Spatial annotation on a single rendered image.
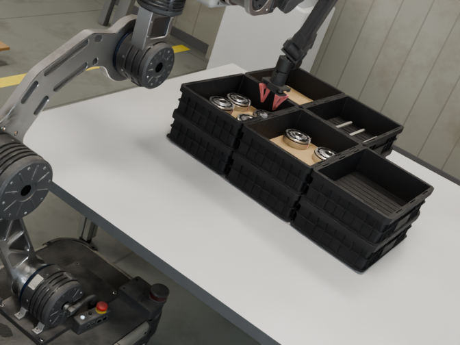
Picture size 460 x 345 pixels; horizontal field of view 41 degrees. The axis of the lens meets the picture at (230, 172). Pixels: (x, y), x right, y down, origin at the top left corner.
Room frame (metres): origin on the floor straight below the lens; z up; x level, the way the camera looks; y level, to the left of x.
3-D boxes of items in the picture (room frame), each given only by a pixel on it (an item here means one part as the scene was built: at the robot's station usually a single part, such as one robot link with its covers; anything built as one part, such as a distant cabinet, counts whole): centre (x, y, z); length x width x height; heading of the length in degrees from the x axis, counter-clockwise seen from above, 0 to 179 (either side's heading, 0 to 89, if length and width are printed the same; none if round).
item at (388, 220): (1.91, -0.47, 0.92); 0.40 x 0.30 x 0.02; 151
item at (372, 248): (1.91, -0.47, 0.76); 0.40 x 0.30 x 0.12; 151
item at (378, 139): (2.40, -0.40, 0.92); 0.40 x 0.30 x 0.02; 151
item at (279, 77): (2.26, -0.05, 1.02); 0.10 x 0.07 x 0.07; 55
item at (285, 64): (2.27, -0.05, 1.08); 0.07 x 0.06 x 0.07; 157
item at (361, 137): (2.40, -0.40, 0.87); 0.40 x 0.30 x 0.11; 151
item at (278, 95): (2.25, -0.06, 0.95); 0.07 x 0.07 x 0.09; 55
